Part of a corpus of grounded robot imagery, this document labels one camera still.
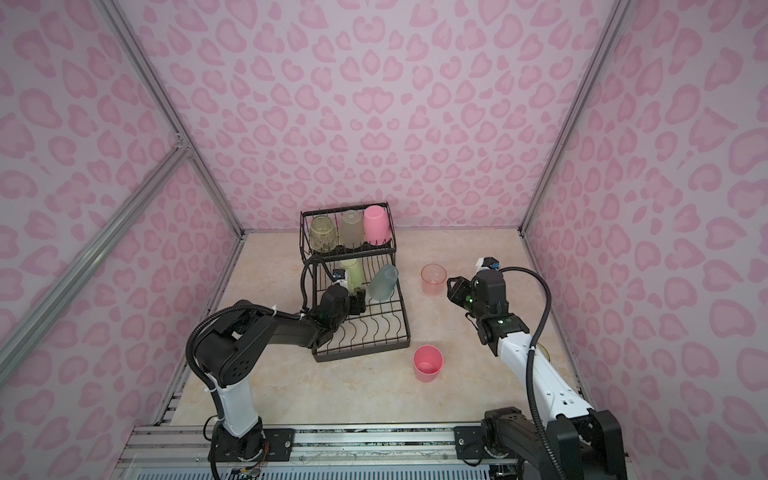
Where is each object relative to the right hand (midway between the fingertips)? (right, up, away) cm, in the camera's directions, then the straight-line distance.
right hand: (452, 280), depth 82 cm
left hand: (-28, -3, +15) cm, 31 cm away
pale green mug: (-29, +1, +13) cm, 32 cm away
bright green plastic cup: (-36, +13, 0) cm, 38 cm away
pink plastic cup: (-21, +14, +5) cm, 26 cm away
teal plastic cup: (-20, -2, +12) cm, 23 cm away
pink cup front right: (-6, -23, +2) cm, 24 cm away
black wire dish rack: (-29, +9, +7) cm, 31 cm away
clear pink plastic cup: (-3, -2, +21) cm, 21 cm away
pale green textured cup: (-28, +15, +2) cm, 32 cm away
